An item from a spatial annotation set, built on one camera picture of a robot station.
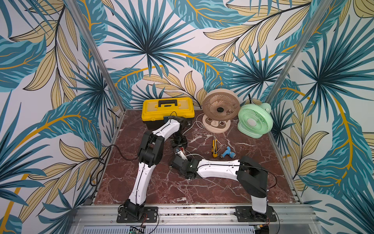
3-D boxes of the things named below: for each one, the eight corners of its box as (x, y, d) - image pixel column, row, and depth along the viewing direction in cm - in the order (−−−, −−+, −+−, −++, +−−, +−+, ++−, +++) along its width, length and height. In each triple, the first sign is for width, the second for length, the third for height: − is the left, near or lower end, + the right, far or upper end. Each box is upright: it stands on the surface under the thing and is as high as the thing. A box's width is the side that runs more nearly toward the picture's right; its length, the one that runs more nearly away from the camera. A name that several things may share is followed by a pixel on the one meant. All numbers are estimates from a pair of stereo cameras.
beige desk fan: (202, 132, 108) (207, 100, 83) (201, 122, 114) (206, 88, 89) (230, 132, 108) (243, 100, 83) (227, 122, 115) (239, 89, 89)
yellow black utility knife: (211, 157, 96) (212, 155, 94) (211, 141, 104) (211, 139, 102) (217, 157, 96) (218, 156, 94) (216, 141, 103) (216, 139, 101)
